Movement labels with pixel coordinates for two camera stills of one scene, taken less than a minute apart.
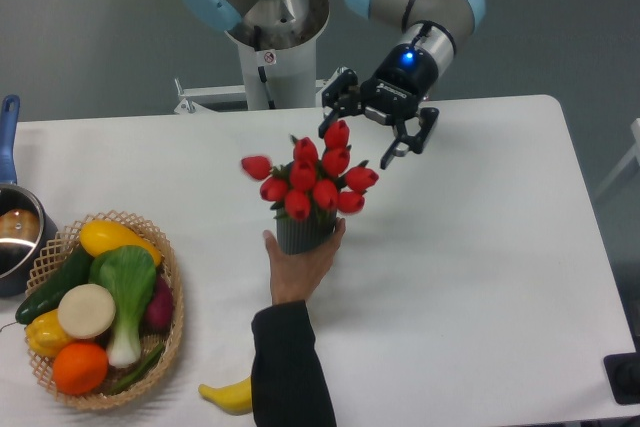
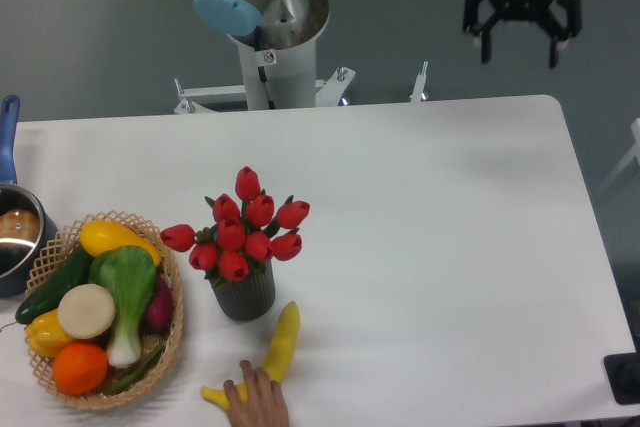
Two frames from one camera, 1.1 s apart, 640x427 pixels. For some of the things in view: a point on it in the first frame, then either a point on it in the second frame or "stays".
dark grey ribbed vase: [302, 236] -> [247, 298]
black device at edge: [623, 374] stays
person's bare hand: [293, 276] -> [265, 404]
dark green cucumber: [73, 272] stays
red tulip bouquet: [312, 182] -> [244, 233]
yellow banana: [236, 398] -> [277, 360]
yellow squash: [98, 235] stays
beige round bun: [86, 311] stays
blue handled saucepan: [25, 222] stays
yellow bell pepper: [46, 334] stays
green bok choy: [129, 273] stays
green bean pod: [140, 371] stays
